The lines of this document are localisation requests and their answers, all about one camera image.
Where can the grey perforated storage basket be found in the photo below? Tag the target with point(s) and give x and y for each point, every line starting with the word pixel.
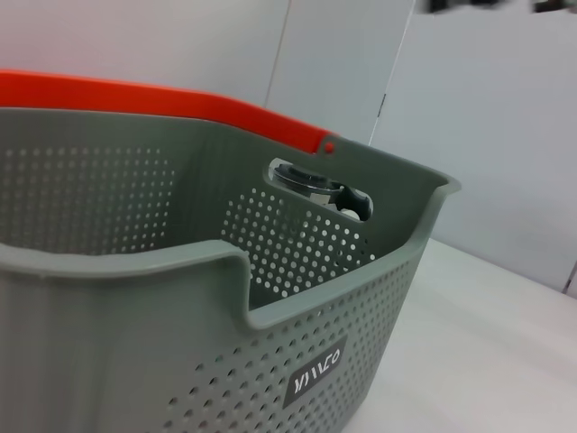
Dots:
pixel 180 293

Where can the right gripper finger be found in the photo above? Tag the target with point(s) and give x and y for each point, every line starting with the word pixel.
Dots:
pixel 455 4
pixel 550 4

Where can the black brand label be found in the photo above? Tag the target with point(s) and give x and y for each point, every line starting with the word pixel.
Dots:
pixel 315 370

